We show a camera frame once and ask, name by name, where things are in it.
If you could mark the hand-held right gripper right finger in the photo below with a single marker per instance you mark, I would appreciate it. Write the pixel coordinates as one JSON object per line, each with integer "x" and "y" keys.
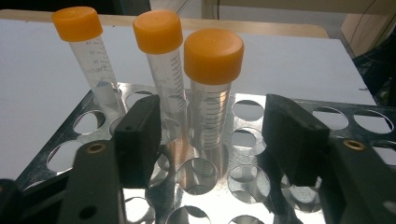
{"x": 351, "y": 186}

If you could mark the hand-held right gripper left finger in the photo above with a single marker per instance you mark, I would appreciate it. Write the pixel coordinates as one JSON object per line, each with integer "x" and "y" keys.
{"x": 93, "y": 186}

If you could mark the perforated metal tube rack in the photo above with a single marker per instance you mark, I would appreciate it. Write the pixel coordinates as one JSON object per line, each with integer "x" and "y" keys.
{"x": 222, "y": 207}

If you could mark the orange-capped clear tube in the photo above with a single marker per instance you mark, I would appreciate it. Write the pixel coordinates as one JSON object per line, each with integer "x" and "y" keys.
{"x": 158, "y": 31}
{"x": 77, "y": 24}
{"x": 213, "y": 56}

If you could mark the black metal stand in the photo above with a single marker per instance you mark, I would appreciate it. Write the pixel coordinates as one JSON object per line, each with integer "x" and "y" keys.
{"x": 379, "y": 77}

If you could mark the white board sheet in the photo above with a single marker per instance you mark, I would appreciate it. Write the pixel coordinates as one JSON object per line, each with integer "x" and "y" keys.
{"x": 295, "y": 68}

